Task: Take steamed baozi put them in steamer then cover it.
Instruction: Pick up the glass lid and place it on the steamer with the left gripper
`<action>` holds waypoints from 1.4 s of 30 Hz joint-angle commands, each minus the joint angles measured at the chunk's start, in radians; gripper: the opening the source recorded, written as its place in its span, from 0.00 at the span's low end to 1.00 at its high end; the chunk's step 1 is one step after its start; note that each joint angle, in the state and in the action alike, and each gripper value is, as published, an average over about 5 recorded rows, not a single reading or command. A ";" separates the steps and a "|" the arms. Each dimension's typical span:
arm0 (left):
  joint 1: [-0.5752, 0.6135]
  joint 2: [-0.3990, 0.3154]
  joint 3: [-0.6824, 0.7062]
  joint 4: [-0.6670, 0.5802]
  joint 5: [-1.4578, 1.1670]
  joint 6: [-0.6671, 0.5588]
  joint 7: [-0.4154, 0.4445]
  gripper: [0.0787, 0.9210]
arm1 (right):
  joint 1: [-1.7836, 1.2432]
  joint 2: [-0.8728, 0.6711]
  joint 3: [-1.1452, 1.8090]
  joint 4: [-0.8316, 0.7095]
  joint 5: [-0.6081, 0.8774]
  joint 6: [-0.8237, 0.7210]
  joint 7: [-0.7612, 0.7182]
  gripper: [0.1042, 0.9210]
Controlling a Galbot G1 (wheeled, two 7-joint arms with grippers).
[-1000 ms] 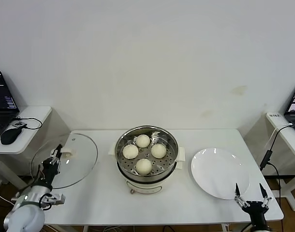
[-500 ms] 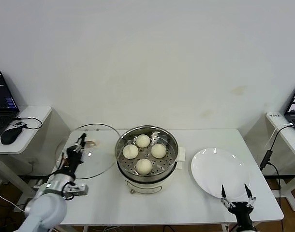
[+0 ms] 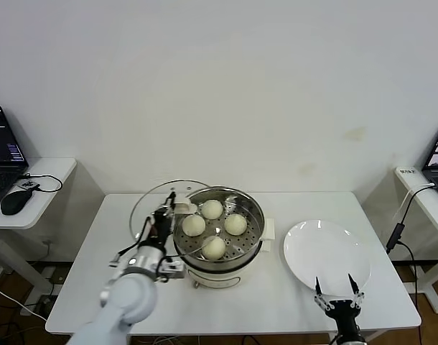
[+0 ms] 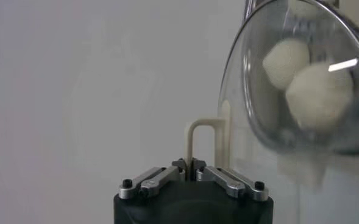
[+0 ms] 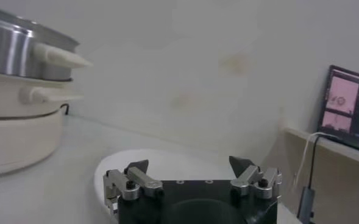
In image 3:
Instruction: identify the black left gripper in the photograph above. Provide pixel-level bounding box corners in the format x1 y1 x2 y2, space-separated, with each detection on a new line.
143 192 178 248

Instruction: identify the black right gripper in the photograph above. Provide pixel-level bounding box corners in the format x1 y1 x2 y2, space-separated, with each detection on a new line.
313 272 366 345

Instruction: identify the glass lid with cream handle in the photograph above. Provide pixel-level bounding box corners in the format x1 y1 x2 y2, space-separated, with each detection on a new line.
129 178 223 258

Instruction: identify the white steamed baozi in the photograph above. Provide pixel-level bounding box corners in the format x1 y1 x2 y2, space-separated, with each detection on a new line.
201 236 227 261
224 213 248 236
200 199 223 220
182 214 207 238

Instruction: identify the stainless steel steamer basket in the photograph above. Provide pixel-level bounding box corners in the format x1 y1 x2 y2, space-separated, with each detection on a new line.
169 185 266 265

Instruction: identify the white round plate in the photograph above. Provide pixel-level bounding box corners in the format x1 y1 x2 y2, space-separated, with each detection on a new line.
283 219 372 298

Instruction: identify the cream electric cooking pot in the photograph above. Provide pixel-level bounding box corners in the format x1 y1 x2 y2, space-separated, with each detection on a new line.
161 208 277 290

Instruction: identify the white side table rounded corner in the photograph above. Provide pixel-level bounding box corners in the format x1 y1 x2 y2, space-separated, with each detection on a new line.
0 157 78 299

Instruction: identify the white side table with label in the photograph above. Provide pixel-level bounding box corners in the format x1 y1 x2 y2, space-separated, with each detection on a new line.
394 165 438 313

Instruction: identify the black computer mouse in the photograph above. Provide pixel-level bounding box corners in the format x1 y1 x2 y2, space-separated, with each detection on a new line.
0 189 36 216

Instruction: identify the white floor power strip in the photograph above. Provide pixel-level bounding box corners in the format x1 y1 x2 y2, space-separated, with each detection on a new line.
19 293 60 317

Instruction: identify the black laptop with dark screen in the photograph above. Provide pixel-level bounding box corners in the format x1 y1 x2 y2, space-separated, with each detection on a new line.
0 105 30 213

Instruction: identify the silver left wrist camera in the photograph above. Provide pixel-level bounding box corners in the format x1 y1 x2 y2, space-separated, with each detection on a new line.
157 259 186 284

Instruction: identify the thin white cable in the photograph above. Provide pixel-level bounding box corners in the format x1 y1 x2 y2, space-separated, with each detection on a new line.
393 182 435 222

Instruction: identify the black USB hub with cable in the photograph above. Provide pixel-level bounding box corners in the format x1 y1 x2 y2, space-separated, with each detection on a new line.
19 173 64 193

